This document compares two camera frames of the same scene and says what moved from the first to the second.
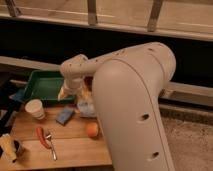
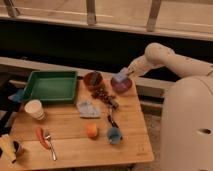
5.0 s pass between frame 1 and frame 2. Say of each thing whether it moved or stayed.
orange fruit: stayed
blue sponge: moved
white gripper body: moved
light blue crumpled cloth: stayed
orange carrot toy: stayed
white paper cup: stayed
